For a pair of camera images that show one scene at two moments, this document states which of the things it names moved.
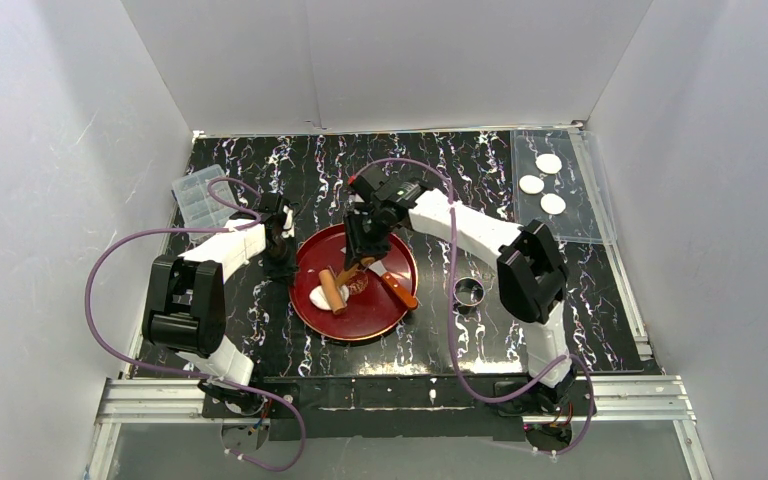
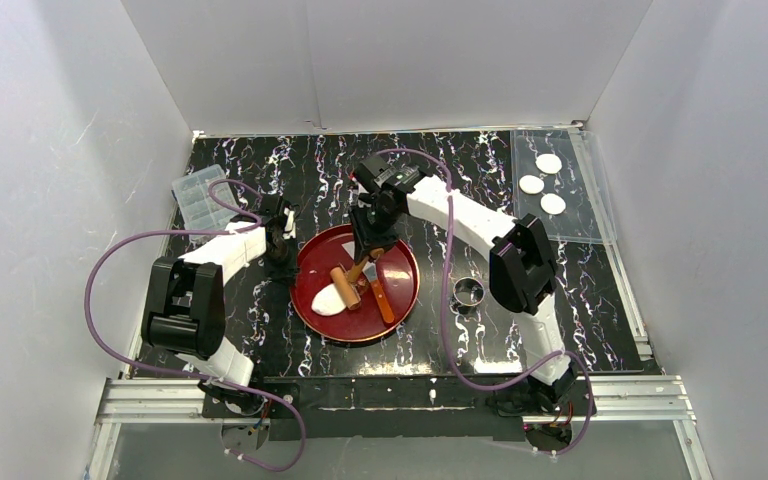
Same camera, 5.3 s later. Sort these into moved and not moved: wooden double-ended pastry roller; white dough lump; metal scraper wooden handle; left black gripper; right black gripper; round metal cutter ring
Moved: metal scraper wooden handle; wooden double-ended pastry roller
Not moved: left black gripper; round metal cutter ring; white dough lump; right black gripper
